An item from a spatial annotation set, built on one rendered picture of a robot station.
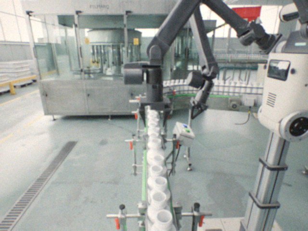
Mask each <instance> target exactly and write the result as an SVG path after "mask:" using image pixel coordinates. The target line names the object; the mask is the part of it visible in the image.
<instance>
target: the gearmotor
mask: <svg viewBox="0 0 308 231"><path fill-rule="evenodd" d="M262 99H263V96H261V95H250V94H246V95H245V94H242V95H240V97H229V100H228V107H227V109H228V111H237V112H239V111H240V106H249V115H250V108H251V106H252V107H260V106H261V105H262ZM249 115H248V120H249ZM248 120H247V121H248ZM247 121H246V122H245V123H247ZM245 123H243V124H245ZM236 125H239V124H236ZM240 125H242V124H240Z"/></svg>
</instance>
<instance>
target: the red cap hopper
mask: <svg viewBox="0 0 308 231"><path fill-rule="evenodd" d="M261 8H262V6H247V7H232V9H233V10H234V11H235V12H236V13H237V14H238V15H240V16H241V17H242V18H243V19H244V20H246V21H248V22H251V21H254V22H255V23H256V20H257V23H258V22H259V17H260V10H261ZM228 29H229V31H228V38H227V46H226V55H227V54H228V53H229V49H230V48H231V49H232V51H235V52H236V50H235V49H234V48H233V47H232V45H242V44H241V43H230V41H231V29H232V28H231V27H230V26H229V27H228ZM255 44H256V43H252V44H250V45H249V47H248V46H247V47H246V48H248V49H246V48H244V49H243V50H242V51H244V50H245V49H246V50H245V52H246V51H247V50H249V54H250V51H251V47H252V52H251V55H252V54H253V53H254V49H255ZM247 71H248V69H246V71H245V77H244V81H246V77H247ZM226 72H227V69H226V68H224V69H223V77H222V80H223V81H224V84H225V83H226V82H225V81H226V80H227V79H228V78H230V77H231V76H230V77H228V78H226ZM250 74H251V69H249V72H248V78H247V83H246V85H248V82H249V80H250ZM225 78H226V79H225Z"/></svg>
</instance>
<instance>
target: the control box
mask: <svg viewBox="0 0 308 231"><path fill-rule="evenodd" d="M185 128H187V129H189V130H190V131H186V130H185ZM172 132H173V134H174V133H175V134H176V138H177V139H183V141H180V142H179V149H178V153H177V156H176V159H175V162H176V160H177V157H178V155H179V151H180V147H181V146H182V145H183V146H186V147H190V146H191V144H192V142H193V140H194V138H195V135H194V133H193V131H192V130H191V128H190V126H188V125H187V127H184V126H183V125H182V123H179V122H177V123H176V125H175V127H174V129H173V131H172ZM171 155H172V151H171V153H170V154H169V155H168V157H167V158H166V160H168V159H169V158H170V157H171Z"/></svg>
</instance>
